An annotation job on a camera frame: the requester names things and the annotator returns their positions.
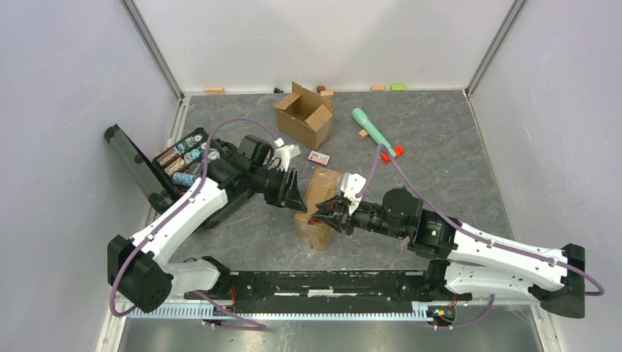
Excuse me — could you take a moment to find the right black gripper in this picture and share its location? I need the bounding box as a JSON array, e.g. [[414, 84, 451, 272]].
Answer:
[[312, 193, 406, 240]]

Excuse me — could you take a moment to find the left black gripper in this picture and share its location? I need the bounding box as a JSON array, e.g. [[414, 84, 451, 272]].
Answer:
[[249, 165, 307, 213]]

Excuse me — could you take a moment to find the brown cardboard express box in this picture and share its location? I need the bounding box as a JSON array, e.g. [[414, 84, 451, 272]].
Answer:
[[274, 81, 334, 151]]

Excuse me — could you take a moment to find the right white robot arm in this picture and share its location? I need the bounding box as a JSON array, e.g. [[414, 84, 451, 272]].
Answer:
[[311, 187, 585, 318]]

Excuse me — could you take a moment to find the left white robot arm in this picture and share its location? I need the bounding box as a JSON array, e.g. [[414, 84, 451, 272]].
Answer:
[[107, 135, 307, 317]]

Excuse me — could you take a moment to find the small red white box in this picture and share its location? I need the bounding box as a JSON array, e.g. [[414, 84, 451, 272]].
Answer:
[[307, 150, 330, 166]]

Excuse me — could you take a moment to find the small brown wooden cube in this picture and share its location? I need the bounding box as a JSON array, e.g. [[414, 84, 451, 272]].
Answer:
[[358, 129, 368, 140]]

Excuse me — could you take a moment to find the black case with poker chips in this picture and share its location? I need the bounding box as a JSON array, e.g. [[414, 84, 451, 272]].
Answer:
[[103, 125, 237, 214]]

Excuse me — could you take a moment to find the tan block far left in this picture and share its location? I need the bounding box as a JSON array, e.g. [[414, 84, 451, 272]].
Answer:
[[204, 87, 225, 95]]

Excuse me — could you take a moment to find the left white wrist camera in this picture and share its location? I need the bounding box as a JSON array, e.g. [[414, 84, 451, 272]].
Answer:
[[268, 138, 301, 171]]

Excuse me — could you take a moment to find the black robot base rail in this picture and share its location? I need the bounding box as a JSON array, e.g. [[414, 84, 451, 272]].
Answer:
[[205, 270, 472, 314]]

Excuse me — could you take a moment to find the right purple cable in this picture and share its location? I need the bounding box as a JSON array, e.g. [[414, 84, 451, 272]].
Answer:
[[356, 143, 606, 331]]

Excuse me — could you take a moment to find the purple cable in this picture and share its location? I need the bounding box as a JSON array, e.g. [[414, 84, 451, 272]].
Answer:
[[109, 116, 285, 331], [356, 143, 606, 331]]

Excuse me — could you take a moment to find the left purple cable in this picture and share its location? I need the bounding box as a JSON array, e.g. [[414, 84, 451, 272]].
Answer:
[[109, 116, 285, 331]]

